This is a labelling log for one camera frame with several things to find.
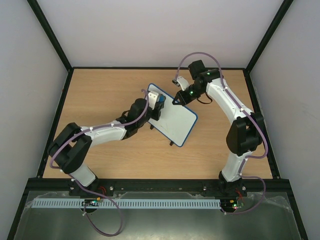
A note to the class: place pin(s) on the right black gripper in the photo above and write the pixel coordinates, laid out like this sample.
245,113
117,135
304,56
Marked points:
184,97

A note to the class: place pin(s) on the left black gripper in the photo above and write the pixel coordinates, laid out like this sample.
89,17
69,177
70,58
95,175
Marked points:
158,106

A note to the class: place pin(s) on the blue whiteboard eraser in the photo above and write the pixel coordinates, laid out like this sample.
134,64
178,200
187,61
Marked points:
161,99

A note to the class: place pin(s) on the small blue-framed whiteboard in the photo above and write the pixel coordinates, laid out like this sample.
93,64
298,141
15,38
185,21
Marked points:
176,122

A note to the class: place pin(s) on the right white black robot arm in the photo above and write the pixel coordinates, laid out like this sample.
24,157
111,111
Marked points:
246,127

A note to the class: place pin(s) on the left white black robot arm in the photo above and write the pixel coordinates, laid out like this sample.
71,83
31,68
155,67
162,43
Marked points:
69,149

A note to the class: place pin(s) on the left controller circuit board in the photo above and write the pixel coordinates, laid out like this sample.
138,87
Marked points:
93,202

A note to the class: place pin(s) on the controller circuit board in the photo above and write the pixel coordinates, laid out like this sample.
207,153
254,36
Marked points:
231,204
93,202

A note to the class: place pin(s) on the right controller circuit board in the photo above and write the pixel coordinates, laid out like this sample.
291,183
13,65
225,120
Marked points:
231,204

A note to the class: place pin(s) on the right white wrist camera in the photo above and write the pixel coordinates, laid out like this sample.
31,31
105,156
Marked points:
181,82

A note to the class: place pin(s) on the left black frame post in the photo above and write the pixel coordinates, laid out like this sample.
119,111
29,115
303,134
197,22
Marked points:
39,14

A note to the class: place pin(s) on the black frame post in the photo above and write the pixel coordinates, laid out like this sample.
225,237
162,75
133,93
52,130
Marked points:
277,19
39,14

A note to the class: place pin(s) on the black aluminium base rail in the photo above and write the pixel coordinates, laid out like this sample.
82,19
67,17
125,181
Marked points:
204,187

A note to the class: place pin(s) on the right black frame post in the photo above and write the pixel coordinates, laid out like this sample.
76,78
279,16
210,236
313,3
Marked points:
277,19

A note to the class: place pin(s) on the light blue slotted cable duct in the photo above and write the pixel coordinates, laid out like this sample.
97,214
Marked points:
72,203

